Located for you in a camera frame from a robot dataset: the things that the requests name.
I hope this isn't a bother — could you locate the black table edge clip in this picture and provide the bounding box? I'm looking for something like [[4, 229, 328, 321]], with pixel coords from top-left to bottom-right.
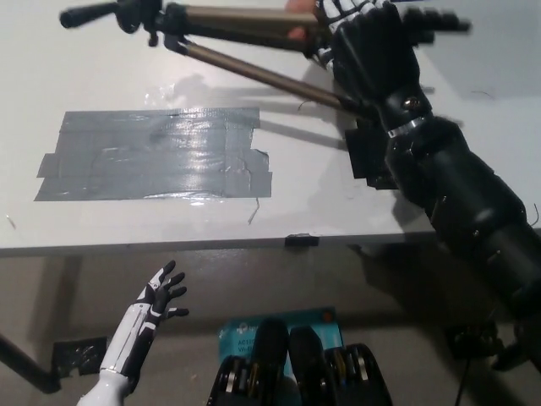
[[284, 231, 320, 249]]

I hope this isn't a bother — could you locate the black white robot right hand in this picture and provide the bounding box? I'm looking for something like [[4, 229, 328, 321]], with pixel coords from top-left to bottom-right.
[[314, 0, 435, 137]]

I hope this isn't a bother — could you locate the person bare hand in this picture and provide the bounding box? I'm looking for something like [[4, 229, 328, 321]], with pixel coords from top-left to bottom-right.
[[285, 0, 317, 41]]

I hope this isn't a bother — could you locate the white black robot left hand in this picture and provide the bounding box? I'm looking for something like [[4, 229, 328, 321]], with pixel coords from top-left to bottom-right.
[[99, 260, 190, 379]]

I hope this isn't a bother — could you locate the grey duct tape patch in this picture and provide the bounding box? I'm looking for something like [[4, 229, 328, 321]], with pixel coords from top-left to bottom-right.
[[32, 107, 273, 203]]

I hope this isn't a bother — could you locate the crumpled black floor tape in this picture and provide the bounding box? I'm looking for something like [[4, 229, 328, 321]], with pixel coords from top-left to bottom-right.
[[50, 336, 109, 378]]

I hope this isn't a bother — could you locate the bronze and black camera tripod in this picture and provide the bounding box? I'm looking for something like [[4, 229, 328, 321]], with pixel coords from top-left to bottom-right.
[[57, 0, 473, 124]]

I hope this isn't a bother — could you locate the black diagonal metal bar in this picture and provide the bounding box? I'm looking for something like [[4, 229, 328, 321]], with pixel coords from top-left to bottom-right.
[[0, 332, 59, 395]]

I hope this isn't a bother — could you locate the teal cardboard box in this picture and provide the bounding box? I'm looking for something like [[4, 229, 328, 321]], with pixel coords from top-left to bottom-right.
[[216, 306, 342, 380]]

